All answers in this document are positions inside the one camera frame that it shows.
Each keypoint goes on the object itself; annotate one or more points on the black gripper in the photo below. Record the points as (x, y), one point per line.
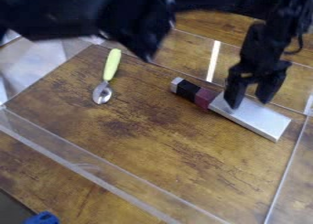
(259, 65)

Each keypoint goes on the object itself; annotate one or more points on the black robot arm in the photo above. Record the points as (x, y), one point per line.
(138, 23)

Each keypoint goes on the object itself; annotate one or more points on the blue object at bottom edge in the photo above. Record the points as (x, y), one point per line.
(43, 218)

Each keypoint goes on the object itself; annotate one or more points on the spoon with yellow handle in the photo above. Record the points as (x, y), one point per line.
(101, 92)

